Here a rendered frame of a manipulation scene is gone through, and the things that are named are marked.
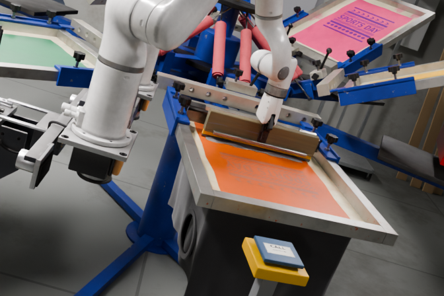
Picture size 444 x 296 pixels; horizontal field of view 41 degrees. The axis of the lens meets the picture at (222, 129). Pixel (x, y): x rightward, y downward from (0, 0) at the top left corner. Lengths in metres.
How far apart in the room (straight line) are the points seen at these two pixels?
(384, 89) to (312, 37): 1.14
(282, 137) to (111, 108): 0.97
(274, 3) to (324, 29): 1.80
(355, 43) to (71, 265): 1.92
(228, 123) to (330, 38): 1.63
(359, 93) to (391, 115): 3.87
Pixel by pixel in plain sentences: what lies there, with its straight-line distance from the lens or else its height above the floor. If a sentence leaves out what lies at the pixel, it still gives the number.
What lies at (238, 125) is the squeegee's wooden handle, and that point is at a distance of 1.98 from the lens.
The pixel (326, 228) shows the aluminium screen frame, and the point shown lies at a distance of 1.63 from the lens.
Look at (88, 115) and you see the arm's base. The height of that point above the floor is 1.18.
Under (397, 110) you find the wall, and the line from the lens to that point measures 6.32.
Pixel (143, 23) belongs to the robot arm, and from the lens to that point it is 1.10.
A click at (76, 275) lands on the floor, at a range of 2.80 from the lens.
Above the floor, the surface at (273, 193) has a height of 0.95.
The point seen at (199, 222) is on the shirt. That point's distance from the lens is 1.70.
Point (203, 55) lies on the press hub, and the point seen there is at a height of 1.04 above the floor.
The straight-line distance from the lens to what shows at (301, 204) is 1.74.
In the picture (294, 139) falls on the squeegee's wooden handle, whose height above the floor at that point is 1.03.
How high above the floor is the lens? 1.59
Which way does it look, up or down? 18 degrees down
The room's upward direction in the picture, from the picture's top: 19 degrees clockwise
